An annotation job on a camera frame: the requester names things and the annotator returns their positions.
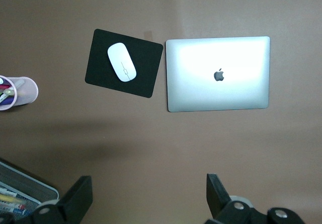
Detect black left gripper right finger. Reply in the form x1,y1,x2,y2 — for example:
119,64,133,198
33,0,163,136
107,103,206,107
205,173,306,224

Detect purple marker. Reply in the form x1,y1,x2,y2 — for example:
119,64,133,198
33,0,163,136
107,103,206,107
0,97,16,107

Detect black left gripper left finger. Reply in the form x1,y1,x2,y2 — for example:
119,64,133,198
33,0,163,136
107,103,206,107
0,175,94,224

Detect pink mesh pen cup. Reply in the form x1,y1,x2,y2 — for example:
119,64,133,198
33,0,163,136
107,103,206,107
0,74,39,111

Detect black mouse pad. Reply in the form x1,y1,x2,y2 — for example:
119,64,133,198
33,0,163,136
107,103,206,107
85,28,164,99

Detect silver laptop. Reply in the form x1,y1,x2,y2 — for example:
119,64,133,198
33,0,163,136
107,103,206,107
165,35,271,113

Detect white computer mouse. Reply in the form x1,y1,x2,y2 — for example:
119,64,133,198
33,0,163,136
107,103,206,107
107,42,137,83

